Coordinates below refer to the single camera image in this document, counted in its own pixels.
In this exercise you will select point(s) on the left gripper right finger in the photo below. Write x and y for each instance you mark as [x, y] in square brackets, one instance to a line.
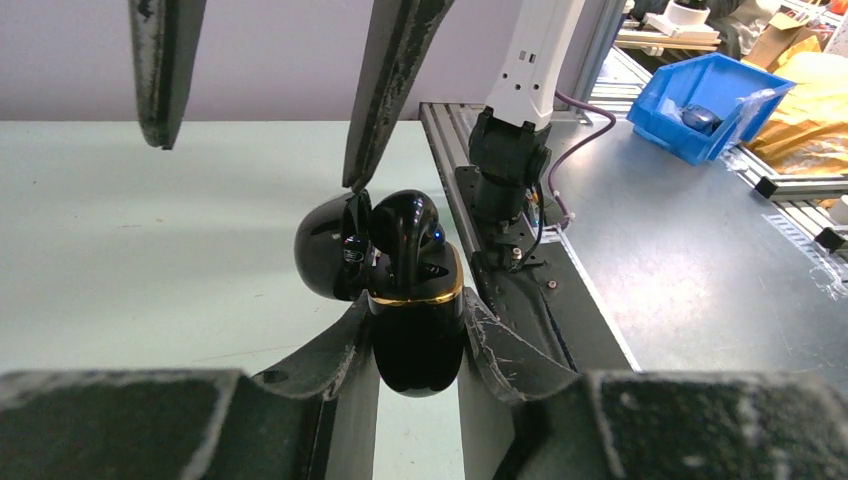
[525, 416]

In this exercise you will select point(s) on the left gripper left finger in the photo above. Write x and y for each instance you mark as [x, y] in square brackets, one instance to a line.
[312, 415]

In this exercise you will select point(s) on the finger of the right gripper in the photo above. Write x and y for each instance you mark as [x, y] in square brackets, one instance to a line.
[399, 36]
[165, 37]

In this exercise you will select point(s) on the black earbud charging case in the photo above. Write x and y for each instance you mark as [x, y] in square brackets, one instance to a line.
[417, 335]

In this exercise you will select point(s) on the black earbud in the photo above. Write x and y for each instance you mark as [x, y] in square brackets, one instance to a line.
[405, 225]

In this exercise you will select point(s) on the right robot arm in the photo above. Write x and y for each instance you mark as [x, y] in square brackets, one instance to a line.
[508, 141]

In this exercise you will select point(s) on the blue plastic parts bin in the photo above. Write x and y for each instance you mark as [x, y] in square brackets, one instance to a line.
[699, 108]

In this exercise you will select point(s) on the yellow padded envelopes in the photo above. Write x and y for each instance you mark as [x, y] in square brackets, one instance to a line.
[807, 133]

